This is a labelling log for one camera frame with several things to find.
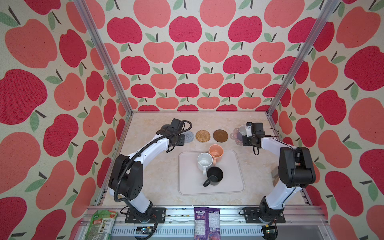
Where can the translucent white tray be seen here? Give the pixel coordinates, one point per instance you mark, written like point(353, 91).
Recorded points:
point(191, 178)

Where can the aluminium corner frame post right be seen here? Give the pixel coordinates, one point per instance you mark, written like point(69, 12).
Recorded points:
point(319, 24)

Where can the round woven rattan coaster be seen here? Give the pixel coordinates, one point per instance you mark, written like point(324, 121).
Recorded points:
point(203, 136)

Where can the green snack bag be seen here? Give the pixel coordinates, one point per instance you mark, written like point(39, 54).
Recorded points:
point(101, 225)

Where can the white lilac handled mug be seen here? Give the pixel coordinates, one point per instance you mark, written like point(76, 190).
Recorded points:
point(242, 131)

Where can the black mug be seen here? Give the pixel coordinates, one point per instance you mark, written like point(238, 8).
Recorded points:
point(215, 175)

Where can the aluminium corner frame post left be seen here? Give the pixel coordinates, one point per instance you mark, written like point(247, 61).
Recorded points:
point(103, 53)

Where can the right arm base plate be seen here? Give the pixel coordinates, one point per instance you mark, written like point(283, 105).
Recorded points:
point(263, 216)

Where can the aluminium corner frame post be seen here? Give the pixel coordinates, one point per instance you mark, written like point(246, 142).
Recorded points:
point(103, 53)
point(319, 24)

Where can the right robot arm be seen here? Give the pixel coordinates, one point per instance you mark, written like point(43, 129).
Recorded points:
point(295, 170)

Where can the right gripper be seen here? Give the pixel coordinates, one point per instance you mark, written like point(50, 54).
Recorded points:
point(245, 143)

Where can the round grey felt coaster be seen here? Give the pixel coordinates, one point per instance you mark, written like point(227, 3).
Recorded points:
point(189, 137)

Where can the purple snack bag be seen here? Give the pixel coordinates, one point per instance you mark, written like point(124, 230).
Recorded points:
point(207, 223)

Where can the peach orange mug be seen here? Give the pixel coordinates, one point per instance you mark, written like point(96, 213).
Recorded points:
point(216, 151)

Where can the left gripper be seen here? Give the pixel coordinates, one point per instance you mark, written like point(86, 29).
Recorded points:
point(182, 142)

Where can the aluminium front rail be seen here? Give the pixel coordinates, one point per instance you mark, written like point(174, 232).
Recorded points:
point(302, 223)

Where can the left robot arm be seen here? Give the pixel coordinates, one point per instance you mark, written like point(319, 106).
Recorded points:
point(127, 177)

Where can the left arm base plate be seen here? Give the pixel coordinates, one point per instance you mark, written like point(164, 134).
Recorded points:
point(157, 213)

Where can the brown spice jar front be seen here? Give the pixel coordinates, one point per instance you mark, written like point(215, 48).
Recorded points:
point(275, 181)

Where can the round brown wooden coaster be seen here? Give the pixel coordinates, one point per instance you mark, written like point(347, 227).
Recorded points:
point(220, 136)

